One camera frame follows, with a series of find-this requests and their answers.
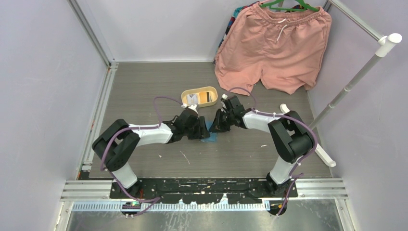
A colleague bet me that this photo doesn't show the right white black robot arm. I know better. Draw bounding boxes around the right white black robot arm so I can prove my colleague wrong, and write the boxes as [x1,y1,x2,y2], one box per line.
[209,95,318,198]

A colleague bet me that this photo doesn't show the beige oval tray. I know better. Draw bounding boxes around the beige oval tray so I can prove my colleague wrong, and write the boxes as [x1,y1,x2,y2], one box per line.
[181,86,218,107]

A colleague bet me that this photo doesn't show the pink shorts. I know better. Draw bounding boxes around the pink shorts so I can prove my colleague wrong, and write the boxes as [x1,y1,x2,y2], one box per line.
[214,3,332,95]

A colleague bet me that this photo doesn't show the grey white clothes rack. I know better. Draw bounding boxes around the grey white clothes rack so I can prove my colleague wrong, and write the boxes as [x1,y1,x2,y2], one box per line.
[280,33,402,167]

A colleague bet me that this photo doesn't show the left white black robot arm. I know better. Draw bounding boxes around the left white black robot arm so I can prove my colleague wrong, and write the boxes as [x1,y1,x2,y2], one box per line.
[92,108,210,199]

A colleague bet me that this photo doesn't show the white credit card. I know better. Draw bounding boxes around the white credit card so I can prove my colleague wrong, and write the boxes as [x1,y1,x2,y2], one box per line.
[186,93,199,105]

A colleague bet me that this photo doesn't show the colourful patterned garment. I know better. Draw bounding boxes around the colourful patterned garment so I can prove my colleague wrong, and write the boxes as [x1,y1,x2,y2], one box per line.
[216,1,259,54]

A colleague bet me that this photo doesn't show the blue card holder wallet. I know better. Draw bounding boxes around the blue card holder wallet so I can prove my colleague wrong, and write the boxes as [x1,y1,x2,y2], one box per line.
[200,121,217,142]

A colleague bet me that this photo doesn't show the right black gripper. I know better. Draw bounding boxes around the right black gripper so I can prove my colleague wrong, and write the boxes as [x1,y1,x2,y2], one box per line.
[209,109,234,134]

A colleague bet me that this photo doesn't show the aluminium frame rail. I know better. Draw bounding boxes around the aluminium frame rail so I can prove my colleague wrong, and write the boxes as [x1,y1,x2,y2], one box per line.
[60,61,118,202]

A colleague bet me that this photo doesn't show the green clothes hanger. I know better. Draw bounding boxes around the green clothes hanger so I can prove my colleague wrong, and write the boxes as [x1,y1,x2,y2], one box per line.
[260,0,319,12]

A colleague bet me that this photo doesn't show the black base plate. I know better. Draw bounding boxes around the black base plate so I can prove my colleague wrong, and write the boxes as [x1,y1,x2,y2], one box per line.
[127,178,298,205]

